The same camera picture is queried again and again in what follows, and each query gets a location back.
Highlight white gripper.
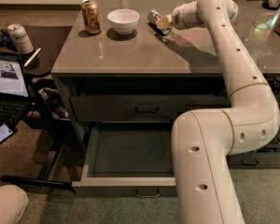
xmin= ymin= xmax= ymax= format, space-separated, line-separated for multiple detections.
xmin=156 ymin=1 xmax=204 ymax=35

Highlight silver redbull can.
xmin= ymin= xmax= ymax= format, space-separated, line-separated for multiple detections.
xmin=147 ymin=9 xmax=162 ymax=25

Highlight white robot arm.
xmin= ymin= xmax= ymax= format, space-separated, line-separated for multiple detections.
xmin=157 ymin=0 xmax=280 ymax=224

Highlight gold beverage can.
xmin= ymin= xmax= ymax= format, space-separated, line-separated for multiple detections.
xmin=81 ymin=0 xmax=101 ymax=35

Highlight top grey drawer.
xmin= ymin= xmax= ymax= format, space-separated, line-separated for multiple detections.
xmin=70 ymin=94 xmax=230 ymax=122

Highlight open middle grey drawer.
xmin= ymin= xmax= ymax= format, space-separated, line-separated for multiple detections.
xmin=72 ymin=123 xmax=176 ymax=198

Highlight white pink beverage can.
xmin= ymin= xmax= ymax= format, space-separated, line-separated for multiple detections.
xmin=7 ymin=23 xmax=34 ymax=54

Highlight right bottom grey drawer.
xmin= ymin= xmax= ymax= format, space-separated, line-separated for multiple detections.
xmin=228 ymin=153 xmax=280 ymax=169

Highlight white ceramic bowl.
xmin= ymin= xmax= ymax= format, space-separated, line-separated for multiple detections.
xmin=107 ymin=8 xmax=140 ymax=35

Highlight black side table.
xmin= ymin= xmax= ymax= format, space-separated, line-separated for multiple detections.
xmin=0 ymin=25 xmax=72 ymax=77

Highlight clutter under side table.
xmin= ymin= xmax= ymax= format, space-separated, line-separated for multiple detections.
xmin=27 ymin=78 xmax=69 ymax=119

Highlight white pen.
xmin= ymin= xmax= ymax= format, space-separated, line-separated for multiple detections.
xmin=23 ymin=48 xmax=42 ymax=67

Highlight open laptop computer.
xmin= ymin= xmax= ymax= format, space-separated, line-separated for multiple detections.
xmin=0 ymin=52 xmax=31 ymax=129

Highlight white rounded object bottom left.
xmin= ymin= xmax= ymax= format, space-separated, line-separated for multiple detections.
xmin=0 ymin=185 xmax=28 ymax=224

